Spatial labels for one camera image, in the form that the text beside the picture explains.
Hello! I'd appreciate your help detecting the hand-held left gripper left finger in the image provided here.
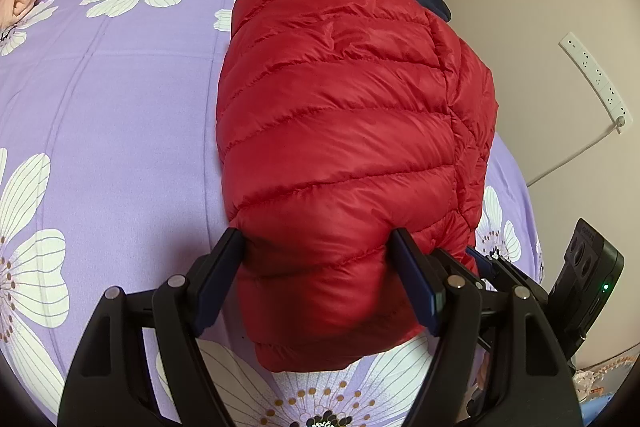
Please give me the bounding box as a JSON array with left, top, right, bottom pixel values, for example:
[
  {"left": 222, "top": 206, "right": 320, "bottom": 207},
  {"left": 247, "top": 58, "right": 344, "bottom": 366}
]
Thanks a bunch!
[{"left": 57, "top": 227, "right": 247, "bottom": 427}]

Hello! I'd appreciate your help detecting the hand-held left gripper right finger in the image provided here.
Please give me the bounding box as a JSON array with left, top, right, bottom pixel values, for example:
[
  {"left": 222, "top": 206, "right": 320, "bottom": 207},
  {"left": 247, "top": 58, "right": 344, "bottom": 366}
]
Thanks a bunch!
[{"left": 390, "top": 228, "right": 584, "bottom": 427}]

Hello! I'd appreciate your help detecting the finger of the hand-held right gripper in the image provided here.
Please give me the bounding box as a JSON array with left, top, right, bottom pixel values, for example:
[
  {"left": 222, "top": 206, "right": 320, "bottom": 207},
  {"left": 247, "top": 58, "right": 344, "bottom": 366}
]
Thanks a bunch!
[
  {"left": 465, "top": 246, "right": 550, "bottom": 308},
  {"left": 432, "top": 248, "right": 487, "bottom": 292}
]

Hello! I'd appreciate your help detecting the red down jacket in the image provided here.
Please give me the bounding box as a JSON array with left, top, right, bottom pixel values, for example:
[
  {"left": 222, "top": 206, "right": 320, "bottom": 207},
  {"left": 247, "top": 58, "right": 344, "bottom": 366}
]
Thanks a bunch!
[{"left": 215, "top": 0, "right": 501, "bottom": 373}]

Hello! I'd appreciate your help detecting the floral patterned cloth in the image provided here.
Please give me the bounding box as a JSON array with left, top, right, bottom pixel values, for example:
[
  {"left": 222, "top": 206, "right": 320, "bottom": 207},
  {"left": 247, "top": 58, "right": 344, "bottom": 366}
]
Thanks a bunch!
[{"left": 571, "top": 351, "right": 635, "bottom": 404}]

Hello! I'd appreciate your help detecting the purple floral bedsheet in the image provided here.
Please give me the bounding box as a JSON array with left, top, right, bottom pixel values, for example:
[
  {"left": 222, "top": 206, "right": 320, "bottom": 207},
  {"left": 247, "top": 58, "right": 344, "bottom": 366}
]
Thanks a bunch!
[{"left": 0, "top": 0, "right": 547, "bottom": 427}]

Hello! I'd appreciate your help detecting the white power strip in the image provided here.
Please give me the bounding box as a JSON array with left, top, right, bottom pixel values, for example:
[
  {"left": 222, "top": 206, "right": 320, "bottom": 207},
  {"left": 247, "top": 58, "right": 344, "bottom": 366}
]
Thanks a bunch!
[{"left": 558, "top": 32, "right": 632, "bottom": 124}]

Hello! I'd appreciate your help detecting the white power cable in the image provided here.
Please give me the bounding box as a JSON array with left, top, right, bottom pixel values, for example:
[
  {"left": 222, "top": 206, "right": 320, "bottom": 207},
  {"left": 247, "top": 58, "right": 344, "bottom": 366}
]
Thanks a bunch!
[{"left": 526, "top": 116, "right": 628, "bottom": 188}]

